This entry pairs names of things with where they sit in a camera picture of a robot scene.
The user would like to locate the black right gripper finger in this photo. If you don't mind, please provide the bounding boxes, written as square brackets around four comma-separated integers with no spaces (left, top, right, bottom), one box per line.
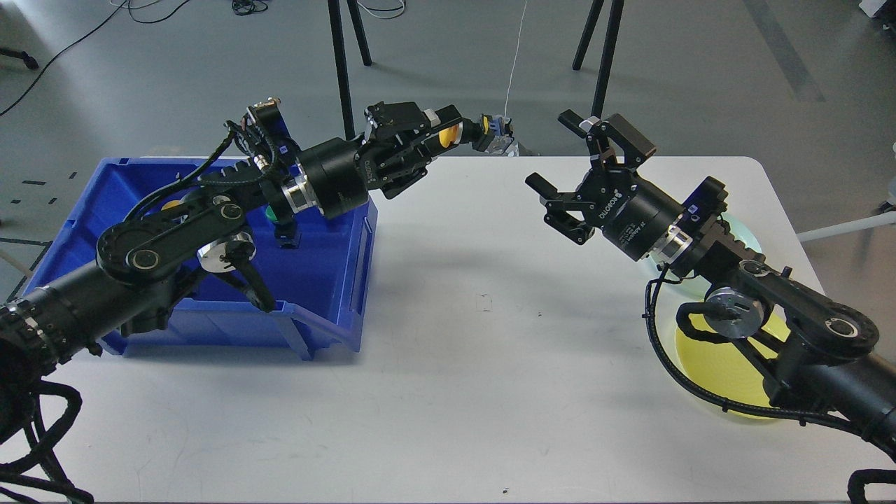
[558,111,657,186]
[525,173,594,245]

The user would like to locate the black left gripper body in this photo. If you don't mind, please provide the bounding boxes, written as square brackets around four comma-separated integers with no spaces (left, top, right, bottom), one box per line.
[297,136,419,219]

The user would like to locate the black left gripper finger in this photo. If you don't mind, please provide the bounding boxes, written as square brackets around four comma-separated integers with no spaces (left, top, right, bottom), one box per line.
[378,143,449,199]
[364,102,464,152]

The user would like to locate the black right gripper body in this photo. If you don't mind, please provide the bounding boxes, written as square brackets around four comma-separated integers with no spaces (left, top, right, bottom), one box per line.
[575,168,683,261]

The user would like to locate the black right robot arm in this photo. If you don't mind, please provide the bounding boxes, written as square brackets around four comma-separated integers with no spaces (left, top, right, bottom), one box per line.
[526,111,895,457]

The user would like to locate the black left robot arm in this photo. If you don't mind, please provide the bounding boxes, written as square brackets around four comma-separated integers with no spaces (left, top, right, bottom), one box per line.
[2,98,496,440]

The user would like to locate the green push button back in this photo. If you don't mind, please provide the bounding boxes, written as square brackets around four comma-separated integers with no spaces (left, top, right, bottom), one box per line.
[265,205,302,249]

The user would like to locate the light green plate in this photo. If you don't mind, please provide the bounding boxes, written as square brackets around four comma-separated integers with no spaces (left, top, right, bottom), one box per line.
[670,216,766,283]

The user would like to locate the yellow plate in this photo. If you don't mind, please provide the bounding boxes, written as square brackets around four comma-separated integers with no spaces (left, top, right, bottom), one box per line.
[674,329,770,407]

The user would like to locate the black tripod legs left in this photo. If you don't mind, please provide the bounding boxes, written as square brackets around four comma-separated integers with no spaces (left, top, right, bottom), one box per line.
[327,0,373,141]

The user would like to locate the black tripod legs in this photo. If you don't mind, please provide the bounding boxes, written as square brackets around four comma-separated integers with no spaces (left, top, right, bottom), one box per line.
[570,0,625,117]
[327,0,373,141]

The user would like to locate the blue plastic storage bin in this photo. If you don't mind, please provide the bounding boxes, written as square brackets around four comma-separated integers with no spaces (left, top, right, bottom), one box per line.
[25,157,377,361]

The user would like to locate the black tripod legs right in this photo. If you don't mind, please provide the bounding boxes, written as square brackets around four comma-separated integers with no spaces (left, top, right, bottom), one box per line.
[570,0,625,117]

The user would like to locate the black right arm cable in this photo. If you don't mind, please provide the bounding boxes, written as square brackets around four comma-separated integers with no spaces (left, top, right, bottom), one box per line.
[644,269,862,431]

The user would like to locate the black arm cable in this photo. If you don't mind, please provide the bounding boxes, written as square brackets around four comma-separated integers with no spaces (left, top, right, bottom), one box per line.
[0,378,95,504]
[644,269,862,431]

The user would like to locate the black floor cable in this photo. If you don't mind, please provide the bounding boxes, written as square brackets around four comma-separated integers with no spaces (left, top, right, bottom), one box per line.
[0,0,190,118]

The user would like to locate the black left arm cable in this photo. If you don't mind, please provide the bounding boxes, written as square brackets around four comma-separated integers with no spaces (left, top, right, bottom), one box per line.
[0,378,95,504]

